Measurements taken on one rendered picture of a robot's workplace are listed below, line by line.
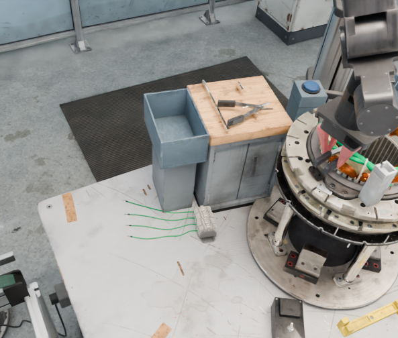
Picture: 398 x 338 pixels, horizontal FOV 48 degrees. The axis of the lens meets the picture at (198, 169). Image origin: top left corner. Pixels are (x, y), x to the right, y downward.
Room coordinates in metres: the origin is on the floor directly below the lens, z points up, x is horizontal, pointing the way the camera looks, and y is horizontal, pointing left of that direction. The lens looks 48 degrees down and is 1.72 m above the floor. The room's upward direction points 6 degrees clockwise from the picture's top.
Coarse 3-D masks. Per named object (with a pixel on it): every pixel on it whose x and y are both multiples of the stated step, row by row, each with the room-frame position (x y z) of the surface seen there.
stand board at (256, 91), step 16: (224, 80) 0.90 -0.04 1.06; (240, 80) 0.91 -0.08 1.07; (256, 80) 0.91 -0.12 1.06; (192, 96) 0.83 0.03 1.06; (224, 96) 0.84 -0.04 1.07; (240, 96) 0.85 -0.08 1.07; (256, 96) 0.85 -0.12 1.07; (272, 96) 0.86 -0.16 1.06; (208, 112) 0.77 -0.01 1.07; (224, 112) 0.78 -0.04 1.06; (240, 112) 0.79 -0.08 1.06; (272, 112) 0.80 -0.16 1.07; (208, 128) 0.72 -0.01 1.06; (240, 128) 0.73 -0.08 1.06; (256, 128) 0.74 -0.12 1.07; (272, 128) 0.74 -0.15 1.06; (288, 128) 0.76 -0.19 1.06
